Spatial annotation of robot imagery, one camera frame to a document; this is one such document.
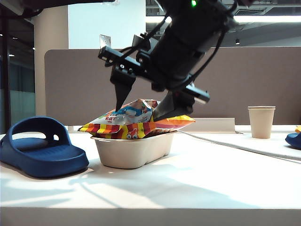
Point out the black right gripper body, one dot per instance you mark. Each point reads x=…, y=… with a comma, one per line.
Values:
x=141, y=63

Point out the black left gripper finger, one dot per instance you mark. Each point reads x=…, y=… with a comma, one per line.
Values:
x=58, y=3

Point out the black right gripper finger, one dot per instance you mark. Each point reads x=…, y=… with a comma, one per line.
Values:
x=122, y=87
x=171, y=106

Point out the striped colourful chips bag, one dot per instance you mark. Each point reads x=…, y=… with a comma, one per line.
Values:
x=113, y=129

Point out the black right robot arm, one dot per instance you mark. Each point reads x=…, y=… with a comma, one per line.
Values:
x=188, y=35

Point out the beige pulp food box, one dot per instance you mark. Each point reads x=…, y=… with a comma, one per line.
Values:
x=131, y=153

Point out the beige round column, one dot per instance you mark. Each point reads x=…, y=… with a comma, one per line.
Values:
x=51, y=30

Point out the grey desk partition panel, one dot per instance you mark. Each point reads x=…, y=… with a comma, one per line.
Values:
x=77, y=82

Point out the white partition support leg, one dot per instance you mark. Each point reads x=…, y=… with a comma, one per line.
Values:
x=70, y=128

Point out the beige paper cup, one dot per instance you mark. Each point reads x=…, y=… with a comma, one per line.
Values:
x=261, y=122

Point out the black ceiling spotlight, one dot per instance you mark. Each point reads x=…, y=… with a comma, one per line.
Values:
x=237, y=41

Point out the blue rubber slipper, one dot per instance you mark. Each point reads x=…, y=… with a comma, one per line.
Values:
x=47, y=160
x=295, y=141

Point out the small yellow object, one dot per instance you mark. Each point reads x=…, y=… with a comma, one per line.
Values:
x=298, y=129

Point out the long ceiling light strip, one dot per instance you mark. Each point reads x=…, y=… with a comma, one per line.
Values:
x=270, y=19

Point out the silver wall plate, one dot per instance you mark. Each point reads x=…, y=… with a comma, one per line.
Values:
x=105, y=42

